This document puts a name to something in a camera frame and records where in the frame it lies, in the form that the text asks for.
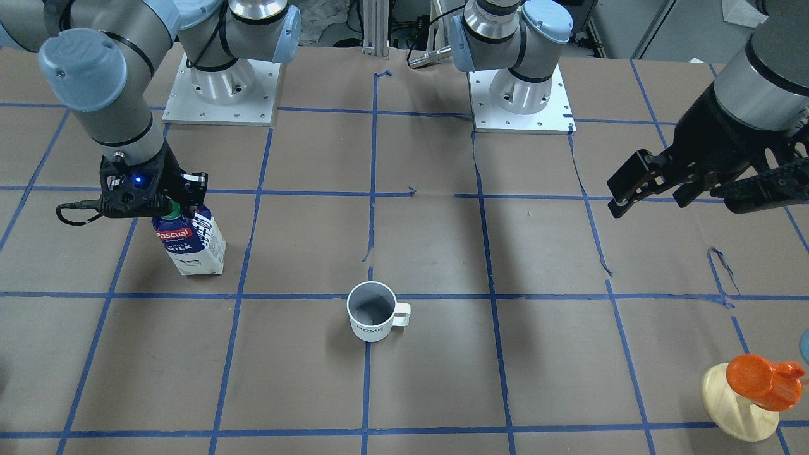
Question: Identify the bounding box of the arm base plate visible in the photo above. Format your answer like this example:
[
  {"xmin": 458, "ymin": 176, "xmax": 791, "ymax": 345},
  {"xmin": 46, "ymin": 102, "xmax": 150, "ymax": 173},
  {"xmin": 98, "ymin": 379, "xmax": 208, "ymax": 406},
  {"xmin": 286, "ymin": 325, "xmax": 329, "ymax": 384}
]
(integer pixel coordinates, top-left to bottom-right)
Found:
[
  {"xmin": 162, "ymin": 56, "xmax": 285, "ymax": 127},
  {"xmin": 467, "ymin": 65, "xmax": 577, "ymax": 135}
]

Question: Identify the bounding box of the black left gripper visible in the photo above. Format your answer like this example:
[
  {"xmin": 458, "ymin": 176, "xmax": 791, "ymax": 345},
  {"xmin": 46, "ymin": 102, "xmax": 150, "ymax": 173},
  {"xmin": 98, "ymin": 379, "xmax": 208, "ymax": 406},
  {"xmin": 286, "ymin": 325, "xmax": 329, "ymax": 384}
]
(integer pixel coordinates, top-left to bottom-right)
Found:
[{"xmin": 607, "ymin": 85, "xmax": 808, "ymax": 219}]

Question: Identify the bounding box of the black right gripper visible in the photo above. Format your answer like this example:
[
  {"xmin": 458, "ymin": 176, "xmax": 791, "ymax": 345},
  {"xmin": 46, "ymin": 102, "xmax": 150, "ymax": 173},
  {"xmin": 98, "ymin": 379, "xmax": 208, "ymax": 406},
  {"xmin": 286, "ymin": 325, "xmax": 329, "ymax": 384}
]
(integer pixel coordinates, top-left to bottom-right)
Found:
[{"xmin": 99, "ymin": 141, "xmax": 208, "ymax": 218}]

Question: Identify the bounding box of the white grey mug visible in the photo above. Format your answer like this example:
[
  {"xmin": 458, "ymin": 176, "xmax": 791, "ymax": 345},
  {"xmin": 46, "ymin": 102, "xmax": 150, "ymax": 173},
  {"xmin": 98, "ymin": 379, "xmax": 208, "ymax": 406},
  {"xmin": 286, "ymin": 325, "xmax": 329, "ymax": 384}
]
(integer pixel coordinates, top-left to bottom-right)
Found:
[{"xmin": 346, "ymin": 281, "xmax": 412, "ymax": 343}]

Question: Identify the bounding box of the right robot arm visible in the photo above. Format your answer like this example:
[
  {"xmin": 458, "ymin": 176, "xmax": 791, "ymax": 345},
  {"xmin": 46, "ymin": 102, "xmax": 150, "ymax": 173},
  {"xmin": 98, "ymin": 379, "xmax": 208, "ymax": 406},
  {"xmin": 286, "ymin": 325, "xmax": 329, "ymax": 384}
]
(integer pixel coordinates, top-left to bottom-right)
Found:
[{"xmin": 2, "ymin": 1, "xmax": 301, "ymax": 219}]

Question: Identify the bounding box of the light blue mug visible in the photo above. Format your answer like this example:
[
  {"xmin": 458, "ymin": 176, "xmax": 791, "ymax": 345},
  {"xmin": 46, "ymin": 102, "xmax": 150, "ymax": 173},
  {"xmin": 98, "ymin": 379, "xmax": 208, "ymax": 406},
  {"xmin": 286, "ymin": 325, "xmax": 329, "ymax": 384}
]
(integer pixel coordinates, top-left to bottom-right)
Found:
[{"xmin": 798, "ymin": 329, "xmax": 809, "ymax": 365}]

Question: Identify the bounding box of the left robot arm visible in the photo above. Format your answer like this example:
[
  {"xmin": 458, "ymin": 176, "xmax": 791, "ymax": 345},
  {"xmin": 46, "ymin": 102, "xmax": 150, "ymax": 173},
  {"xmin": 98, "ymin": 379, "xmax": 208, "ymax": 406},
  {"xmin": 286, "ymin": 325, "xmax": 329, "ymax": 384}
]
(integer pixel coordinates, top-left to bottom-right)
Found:
[{"xmin": 447, "ymin": 1, "xmax": 808, "ymax": 218}]

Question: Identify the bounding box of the orange mug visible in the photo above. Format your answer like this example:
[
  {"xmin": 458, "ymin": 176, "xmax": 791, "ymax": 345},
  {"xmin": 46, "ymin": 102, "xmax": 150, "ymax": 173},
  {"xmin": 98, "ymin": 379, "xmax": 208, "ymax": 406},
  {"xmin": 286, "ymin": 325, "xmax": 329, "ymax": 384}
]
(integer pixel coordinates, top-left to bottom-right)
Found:
[{"xmin": 726, "ymin": 354, "xmax": 806, "ymax": 412}]

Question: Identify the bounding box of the black cable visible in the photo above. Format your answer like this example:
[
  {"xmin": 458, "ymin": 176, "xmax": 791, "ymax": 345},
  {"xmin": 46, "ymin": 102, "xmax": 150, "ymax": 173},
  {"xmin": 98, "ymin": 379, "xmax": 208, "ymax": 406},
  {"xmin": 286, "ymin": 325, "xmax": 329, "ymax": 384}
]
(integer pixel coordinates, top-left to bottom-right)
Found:
[{"xmin": 56, "ymin": 200, "xmax": 105, "ymax": 226}]

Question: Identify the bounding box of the aluminium frame post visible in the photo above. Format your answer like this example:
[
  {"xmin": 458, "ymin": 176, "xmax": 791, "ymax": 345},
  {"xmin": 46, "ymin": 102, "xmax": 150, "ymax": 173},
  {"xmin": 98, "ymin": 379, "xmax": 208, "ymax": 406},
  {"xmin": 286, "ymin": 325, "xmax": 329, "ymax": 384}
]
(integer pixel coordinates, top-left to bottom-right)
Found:
[{"xmin": 361, "ymin": 0, "xmax": 390, "ymax": 59}]

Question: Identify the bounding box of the white blue milk carton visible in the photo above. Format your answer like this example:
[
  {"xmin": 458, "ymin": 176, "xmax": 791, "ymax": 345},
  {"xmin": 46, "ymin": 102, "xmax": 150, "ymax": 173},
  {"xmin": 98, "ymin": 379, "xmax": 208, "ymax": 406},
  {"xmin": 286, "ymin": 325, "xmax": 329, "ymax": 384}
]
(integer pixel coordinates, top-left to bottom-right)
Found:
[{"xmin": 151, "ymin": 202, "xmax": 226, "ymax": 276}]

